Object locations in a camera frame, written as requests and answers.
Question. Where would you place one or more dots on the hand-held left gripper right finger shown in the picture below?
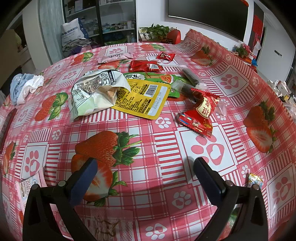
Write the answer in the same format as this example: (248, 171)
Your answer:
(208, 178)

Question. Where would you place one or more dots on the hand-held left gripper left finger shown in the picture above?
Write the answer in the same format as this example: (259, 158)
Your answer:
(85, 180)

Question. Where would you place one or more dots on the small wrapped candy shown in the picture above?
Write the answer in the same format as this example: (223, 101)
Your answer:
(254, 179)

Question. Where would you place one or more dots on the strawberry print pink tablecloth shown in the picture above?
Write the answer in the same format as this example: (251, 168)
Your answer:
(161, 143)

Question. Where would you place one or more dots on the white pink printed packet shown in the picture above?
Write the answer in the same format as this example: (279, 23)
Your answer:
(26, 185)

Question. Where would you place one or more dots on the red twisted candy wrapper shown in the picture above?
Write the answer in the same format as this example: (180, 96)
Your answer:
(203, 111)

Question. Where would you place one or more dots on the empty clear plastic wrapper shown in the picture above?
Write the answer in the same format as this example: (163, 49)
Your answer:
(222, 107)

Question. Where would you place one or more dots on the crumpled white green snack bag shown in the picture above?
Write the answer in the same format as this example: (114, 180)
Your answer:
(87, 92)

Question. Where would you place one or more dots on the clear packet of dark block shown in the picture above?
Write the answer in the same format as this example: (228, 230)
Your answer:
(185, 90)

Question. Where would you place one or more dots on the yellow snack packet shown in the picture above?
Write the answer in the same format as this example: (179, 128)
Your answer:
(138, 102)

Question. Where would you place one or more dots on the clear packet of dark stick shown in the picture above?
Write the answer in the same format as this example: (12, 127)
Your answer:
(190, 77)

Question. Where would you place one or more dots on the green snack packet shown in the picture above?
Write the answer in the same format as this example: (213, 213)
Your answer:
(157, 77)

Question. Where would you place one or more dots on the blue and white cloth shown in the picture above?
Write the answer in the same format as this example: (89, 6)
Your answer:
(23, 85)

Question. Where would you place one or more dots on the pile of small boxes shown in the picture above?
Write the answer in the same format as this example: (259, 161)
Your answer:
(281, 89)

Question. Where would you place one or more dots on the blue and orange small items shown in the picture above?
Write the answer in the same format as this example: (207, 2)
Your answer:
(252, 62)

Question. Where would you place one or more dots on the pink snack packet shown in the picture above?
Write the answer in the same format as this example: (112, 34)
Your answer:
(113, 58)

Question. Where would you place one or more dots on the red snack packet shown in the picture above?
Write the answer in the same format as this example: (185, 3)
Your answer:
(143, 66)

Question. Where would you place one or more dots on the small red candy packet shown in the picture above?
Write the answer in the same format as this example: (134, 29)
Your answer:
(165, 56)

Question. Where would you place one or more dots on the small flower pot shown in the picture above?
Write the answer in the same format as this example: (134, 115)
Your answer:
(242, 49)

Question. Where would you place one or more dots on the pile of grey clothes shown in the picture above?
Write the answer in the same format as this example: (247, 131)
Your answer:
(76, 45)

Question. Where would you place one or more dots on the red round container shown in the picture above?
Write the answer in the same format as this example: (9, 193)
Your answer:
(173, 36)

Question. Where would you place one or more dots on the white woven sack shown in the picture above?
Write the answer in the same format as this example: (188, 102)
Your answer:
(71, 30)

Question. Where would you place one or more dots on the green potted plant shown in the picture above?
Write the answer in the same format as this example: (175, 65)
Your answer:
(158, 30)

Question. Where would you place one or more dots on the black television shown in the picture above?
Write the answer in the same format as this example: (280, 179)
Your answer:
(208, 14)

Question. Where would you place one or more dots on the glass door cabinet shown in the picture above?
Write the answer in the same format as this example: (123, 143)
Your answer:
(115, 14)

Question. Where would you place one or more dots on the red wall hanging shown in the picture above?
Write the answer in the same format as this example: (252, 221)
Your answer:
(256, 27)

